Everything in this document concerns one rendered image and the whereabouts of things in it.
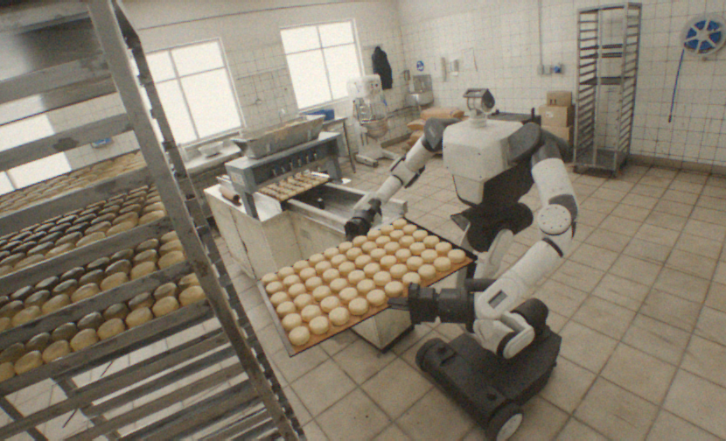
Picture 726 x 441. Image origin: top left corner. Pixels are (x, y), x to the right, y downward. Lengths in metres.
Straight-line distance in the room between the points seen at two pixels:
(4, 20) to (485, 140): 1.08
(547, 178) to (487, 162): 0.22
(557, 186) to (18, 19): 1.09
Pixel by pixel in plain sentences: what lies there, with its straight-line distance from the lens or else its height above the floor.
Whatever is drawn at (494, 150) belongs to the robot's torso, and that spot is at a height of 1.28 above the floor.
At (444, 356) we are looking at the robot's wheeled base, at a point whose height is 0.21.
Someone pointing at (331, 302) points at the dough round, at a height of 1.02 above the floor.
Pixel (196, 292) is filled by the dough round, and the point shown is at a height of 1.24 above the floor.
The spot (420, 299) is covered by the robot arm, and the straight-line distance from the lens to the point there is 0.86.
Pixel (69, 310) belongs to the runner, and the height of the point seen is 1.33.
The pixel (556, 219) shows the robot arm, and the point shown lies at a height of 1.19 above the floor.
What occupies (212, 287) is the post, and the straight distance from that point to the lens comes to 0.67.
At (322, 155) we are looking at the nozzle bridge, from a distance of 2.34.
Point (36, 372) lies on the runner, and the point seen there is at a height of 1.24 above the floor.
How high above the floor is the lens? 1.59
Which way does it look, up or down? 25 degrees down
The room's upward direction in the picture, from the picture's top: 12 degrees counter-clockwise
